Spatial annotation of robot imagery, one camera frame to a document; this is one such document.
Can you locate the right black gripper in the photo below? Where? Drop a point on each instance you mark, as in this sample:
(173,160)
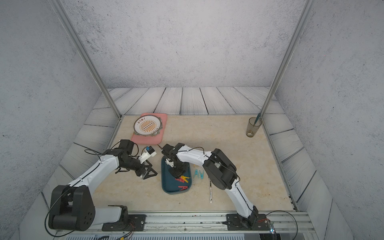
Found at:
(176,175)

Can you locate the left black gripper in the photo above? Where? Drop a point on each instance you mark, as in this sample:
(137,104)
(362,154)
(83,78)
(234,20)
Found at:
(140,171)

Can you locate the teal plastic storage box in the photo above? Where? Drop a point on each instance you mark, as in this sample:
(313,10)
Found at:
(171,185)

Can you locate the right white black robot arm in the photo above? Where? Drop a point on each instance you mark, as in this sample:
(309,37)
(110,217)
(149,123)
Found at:
(221,172)

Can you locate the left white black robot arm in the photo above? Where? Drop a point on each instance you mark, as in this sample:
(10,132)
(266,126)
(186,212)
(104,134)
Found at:
(72,207)

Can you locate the red clothespin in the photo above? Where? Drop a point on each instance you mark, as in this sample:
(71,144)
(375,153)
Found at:
(180,180)
(183,188)

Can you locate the pink plastic tray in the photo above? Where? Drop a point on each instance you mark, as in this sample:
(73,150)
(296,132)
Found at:
(151,140)

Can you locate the silver fork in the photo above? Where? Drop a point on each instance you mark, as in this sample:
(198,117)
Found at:
(211,193)

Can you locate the round patterned plate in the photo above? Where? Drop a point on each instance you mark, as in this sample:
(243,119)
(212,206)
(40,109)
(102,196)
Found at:
(148,125)

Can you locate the olive glass cup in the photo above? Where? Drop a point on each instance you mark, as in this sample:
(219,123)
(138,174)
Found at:
(251,129)

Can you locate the teal pen in cup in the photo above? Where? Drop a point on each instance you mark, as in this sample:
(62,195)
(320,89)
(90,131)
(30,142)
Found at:
(257,118)

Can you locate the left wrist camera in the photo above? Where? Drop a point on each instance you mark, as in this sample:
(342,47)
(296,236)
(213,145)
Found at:
(146,154)

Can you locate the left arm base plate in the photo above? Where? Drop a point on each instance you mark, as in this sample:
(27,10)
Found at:
(127,223)

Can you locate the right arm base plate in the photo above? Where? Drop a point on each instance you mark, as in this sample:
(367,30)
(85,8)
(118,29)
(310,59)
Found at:
(235,222)

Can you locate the aluminium mounting rail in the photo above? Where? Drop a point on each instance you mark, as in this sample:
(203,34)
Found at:
(205,225)

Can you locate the left aluminium frame post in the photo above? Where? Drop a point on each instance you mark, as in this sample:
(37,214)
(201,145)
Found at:
(70,30)

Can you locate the aluminium frame post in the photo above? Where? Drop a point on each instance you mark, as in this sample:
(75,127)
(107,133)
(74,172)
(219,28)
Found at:
(70,30)
(308,7)

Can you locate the right aluminium frame post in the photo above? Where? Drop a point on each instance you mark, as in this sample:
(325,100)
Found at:
(308,7)

